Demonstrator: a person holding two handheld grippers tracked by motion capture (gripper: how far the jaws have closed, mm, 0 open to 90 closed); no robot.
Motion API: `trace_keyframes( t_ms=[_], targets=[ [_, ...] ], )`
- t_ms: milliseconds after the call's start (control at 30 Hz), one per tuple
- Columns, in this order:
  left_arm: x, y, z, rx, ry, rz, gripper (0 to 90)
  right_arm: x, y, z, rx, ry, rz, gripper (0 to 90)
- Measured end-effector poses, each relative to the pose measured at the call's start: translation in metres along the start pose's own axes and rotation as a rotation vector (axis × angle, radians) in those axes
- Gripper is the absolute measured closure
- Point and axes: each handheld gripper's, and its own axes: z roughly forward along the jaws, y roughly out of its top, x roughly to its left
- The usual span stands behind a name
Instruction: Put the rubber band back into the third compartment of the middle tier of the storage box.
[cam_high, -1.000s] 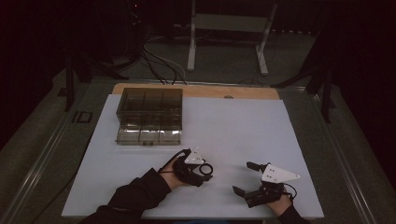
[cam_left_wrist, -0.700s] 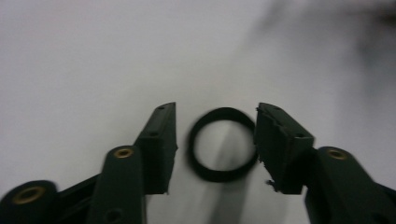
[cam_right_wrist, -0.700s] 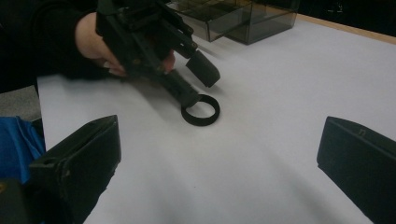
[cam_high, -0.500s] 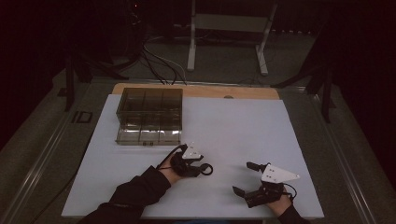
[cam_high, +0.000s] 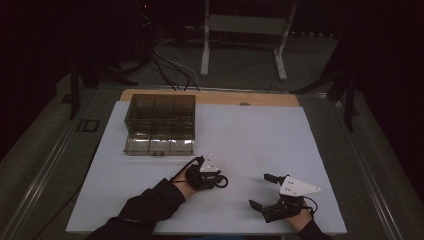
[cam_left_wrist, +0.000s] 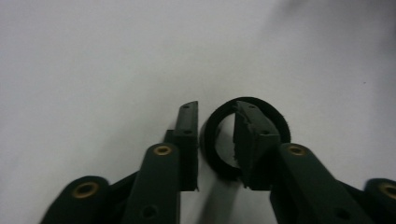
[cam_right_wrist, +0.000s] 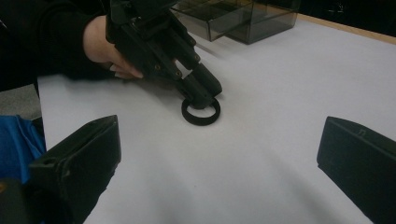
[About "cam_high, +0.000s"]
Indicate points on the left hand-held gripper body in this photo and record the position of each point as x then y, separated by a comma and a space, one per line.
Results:
205, 173

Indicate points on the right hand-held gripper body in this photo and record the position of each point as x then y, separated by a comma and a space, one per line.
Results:
296, 188

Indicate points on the dark translucent drawer box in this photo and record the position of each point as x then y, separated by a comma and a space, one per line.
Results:
160, 110

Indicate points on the person's left hand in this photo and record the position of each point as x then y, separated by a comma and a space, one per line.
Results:
185, 188

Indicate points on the person's right hand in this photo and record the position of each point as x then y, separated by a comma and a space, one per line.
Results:
300, 220

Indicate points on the white board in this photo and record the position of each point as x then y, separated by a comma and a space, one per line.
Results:
240, 133

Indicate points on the black tripod stand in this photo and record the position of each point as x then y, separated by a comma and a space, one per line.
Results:
75, 93
348, 100

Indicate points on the white metal stand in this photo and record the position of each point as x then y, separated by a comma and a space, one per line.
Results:
246, 24

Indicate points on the dark equipment stand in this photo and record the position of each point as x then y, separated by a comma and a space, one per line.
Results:
145, 30

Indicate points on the metal floor rail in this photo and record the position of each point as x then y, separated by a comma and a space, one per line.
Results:
366, 173
40, 170

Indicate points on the black rectangular frame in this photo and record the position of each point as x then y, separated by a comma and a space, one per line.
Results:
80, 125

